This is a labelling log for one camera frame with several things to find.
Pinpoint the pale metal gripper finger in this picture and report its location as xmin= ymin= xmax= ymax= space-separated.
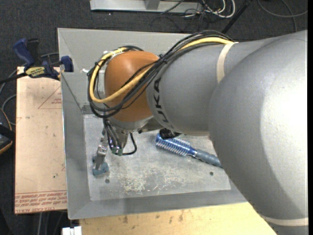
xmin=94 ymin=145 xmax=108 ymax=170

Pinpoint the small teal block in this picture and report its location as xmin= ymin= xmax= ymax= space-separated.
xmin=92 ymin=155 xmax=110 ymax=177

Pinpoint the grey metal bin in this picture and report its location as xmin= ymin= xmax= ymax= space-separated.
xmin=57 ymin=27 xmax=248 ymax=220

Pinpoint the blue hairbrush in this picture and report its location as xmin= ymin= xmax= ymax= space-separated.
xmin=155 ymin=133 xmax=224 ymax=168

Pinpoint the brown cardboard board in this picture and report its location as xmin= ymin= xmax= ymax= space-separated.
xmin=14 ymin=66 xmax=68 ymax=215

